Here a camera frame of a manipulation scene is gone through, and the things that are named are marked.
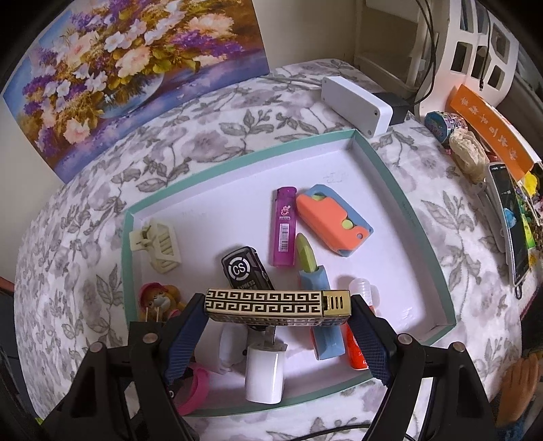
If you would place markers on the cream lace bundle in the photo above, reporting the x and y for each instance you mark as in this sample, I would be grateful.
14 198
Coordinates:
468 154

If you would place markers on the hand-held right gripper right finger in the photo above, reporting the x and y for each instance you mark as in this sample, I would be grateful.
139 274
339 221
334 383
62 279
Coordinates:
371 343

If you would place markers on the white wall charger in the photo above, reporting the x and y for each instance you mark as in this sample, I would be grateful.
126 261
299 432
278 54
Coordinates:
265 373

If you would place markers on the orange long box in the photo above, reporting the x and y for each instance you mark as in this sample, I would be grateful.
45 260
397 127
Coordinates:
496 127

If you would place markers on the smartphone with dark screen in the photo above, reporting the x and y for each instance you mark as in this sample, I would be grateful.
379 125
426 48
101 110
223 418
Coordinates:
511 224

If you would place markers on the orange toy knife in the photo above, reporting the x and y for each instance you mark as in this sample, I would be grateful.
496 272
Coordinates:
331 218

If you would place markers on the flower painting canvas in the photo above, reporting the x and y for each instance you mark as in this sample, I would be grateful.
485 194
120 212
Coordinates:
127 76

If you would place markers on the white shelf unit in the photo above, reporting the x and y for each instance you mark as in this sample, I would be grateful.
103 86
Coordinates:
394 38

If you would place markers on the black power adapter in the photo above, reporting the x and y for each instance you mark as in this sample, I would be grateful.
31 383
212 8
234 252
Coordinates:
396 108

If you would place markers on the blue tape roll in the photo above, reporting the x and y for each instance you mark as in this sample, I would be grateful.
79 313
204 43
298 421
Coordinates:
441 125

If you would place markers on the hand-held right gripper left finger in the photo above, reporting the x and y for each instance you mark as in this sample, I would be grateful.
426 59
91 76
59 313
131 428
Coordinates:
184 343

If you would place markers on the blue toy knife green blade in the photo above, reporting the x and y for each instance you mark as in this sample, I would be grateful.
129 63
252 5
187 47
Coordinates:
309 271

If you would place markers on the purple lighter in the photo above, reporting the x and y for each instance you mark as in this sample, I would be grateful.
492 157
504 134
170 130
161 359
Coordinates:
283 229

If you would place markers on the pile of colourful trinkets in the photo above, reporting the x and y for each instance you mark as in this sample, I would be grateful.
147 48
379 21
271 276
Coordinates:
534 203

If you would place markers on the cream hair claw clip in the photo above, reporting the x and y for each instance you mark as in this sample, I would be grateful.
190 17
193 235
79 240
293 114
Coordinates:
163 248

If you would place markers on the gold patterned lighter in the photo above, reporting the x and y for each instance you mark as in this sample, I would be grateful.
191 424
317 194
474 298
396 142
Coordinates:
271 306

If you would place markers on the white flat case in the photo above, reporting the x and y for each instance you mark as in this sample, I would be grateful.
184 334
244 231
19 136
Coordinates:
492 212

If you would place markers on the black toy car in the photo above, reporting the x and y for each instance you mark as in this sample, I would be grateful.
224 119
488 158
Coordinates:
244 269

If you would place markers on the white smartwatch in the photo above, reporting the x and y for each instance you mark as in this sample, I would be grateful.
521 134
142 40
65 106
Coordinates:
231 350

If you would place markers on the orange white glue bottle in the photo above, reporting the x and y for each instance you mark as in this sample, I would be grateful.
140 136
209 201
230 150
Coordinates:
358 352

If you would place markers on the teal shallow cardboard tray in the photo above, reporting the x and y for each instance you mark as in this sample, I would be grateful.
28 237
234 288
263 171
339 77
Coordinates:
398 254

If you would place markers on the small pink doll toy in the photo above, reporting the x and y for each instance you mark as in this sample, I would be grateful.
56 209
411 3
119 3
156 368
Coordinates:
161 299

